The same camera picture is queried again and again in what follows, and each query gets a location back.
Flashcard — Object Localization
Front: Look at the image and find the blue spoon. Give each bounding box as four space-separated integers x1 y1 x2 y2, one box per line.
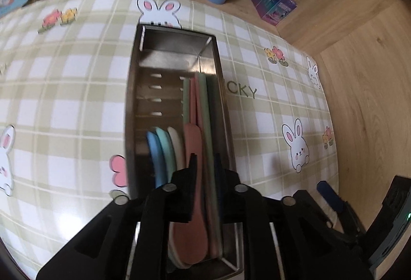
146 131 167 188

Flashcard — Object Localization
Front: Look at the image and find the green spoon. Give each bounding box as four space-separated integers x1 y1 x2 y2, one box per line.
155 127 176 182

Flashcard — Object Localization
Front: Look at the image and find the beige spoon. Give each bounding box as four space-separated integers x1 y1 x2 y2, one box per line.
167 126 190 269

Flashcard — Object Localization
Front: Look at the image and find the green chopstick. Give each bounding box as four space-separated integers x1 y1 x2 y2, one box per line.
199 73 222 258
183 78 190 124

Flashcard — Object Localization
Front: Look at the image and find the pink spoon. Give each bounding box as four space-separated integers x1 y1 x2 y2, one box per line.
172 123 208 265

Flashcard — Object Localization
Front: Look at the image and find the pink chopstick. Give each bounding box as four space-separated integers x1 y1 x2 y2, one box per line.
194 73 203 130
190 78 197 125

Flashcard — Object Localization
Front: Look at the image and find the stainless steel utensil tray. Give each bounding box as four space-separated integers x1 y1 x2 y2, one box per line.
125 24 243 279

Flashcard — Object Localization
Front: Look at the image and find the plaid bunny tablecloth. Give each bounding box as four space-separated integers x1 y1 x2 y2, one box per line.
1 0 339 279

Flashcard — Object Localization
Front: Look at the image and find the purple small box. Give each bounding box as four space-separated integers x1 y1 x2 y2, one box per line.
251 0 297 26

